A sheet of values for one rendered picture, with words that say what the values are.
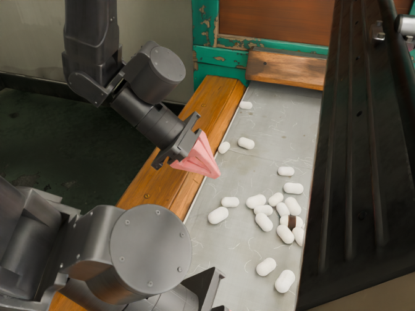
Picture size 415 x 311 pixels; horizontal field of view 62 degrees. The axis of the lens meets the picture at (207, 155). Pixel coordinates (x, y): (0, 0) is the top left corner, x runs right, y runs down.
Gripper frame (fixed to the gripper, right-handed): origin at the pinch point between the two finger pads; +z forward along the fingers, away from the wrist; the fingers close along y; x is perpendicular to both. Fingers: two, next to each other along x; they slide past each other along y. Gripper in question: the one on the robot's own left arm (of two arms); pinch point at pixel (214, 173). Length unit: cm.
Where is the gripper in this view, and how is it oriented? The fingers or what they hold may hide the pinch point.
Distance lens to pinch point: 57.4
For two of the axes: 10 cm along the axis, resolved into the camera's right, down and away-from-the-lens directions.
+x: -6.2, 4.5, 6.4
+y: 3.0, -6.2, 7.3
